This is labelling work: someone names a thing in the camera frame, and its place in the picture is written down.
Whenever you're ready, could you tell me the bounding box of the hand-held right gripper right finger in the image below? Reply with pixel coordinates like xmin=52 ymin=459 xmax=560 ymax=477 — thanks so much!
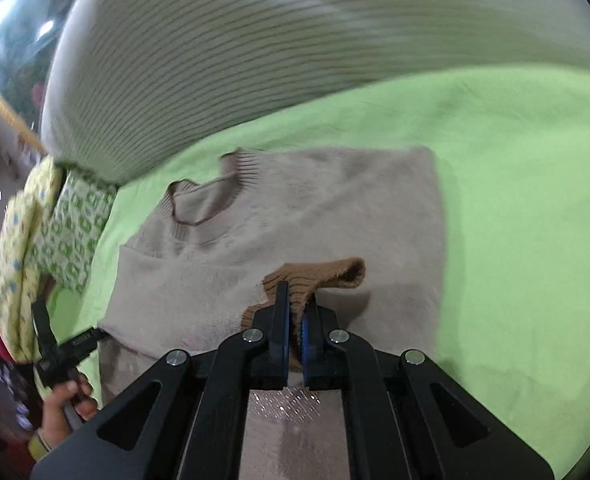
xmin=302 ymin=302 xmax=556 ymax=480

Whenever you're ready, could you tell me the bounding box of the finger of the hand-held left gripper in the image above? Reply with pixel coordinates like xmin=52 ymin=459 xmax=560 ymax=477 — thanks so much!
xmin=58 ymin=326 xmax=111 ymax=361
xmin=31 ymin=301 xmax=58 ymax=361

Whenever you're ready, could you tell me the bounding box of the green bed sheet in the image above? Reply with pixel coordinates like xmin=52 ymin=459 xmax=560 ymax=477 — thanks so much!
xmin=45 ymin=67 xmax=590 ymax=478

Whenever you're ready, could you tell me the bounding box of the green checked pillow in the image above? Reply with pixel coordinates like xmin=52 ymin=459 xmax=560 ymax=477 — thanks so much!
xmin=25 ymin=162 xmax=121 ymax=293

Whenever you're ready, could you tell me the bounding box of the yellow printed quilt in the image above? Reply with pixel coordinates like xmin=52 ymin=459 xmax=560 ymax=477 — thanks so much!
xmin=0 ymin=155 xmax=68 ymax=363

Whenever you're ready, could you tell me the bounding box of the yellow wristband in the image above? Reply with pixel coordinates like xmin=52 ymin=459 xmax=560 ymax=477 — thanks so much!
xmin=28 ymin=427 xmax=53 ymax=462

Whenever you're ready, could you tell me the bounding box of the person's left hand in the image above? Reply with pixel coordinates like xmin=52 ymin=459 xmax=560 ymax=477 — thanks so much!
xmin=38 ymin=380 xmax=98 ymax=453

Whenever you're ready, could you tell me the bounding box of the striped grey pillow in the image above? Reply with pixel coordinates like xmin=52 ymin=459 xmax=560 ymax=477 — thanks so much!
xmin=40 ymin=0 xmax=590 ymax=186

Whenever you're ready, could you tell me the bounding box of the gold framed floral painting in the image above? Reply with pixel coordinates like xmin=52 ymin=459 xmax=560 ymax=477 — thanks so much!
xmin=0 ymin=0 xmax=91 ymax=156

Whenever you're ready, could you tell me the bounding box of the beige knit sweater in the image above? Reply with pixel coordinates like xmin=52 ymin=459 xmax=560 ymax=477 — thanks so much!
xmin=98 ymin=147 xmax=448 ymax=480

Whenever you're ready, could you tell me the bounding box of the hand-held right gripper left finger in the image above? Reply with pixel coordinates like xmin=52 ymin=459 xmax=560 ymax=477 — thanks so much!
xmin=30 ymin=280 xmax=291 ymax=480

